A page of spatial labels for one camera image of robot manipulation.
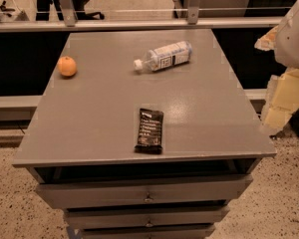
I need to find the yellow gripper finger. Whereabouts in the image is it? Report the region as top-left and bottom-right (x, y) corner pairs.
(254, 26), (278, 51)
(261, 68), (299, 131)

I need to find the black rxbar chocolate bar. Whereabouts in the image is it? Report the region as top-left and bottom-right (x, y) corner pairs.
(135, 109), (163, 154)

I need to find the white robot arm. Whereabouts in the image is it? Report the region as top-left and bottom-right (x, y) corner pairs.
(254, 0), (299, 134)

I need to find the clear plastic water bottle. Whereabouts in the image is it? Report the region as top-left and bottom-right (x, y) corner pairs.
(134, 41), (192, 72)

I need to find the top grey drawer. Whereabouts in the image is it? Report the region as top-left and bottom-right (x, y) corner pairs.
(36, 174), (252, 209)

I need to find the grey drawer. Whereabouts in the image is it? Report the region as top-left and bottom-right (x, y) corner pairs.
(82, 224), (215, 239)
(65, 205), (229, 229)
(36, 174), (252, 209)

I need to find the bottom grey drawer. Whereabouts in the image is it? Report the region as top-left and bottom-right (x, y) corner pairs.
(82, 224), (215, 239)

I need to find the middle grey drawer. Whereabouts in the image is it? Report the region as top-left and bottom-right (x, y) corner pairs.
(65, 205), (229, 229)

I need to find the orange fruit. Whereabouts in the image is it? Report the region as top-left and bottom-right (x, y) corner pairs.
(57, 56), (77, 77)

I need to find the grey drawer cabinet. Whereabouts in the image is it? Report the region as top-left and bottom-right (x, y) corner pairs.
(14, 30), (275, 239)

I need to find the metal railing frame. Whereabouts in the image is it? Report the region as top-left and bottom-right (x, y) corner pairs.
(0, 0), (282, 32)

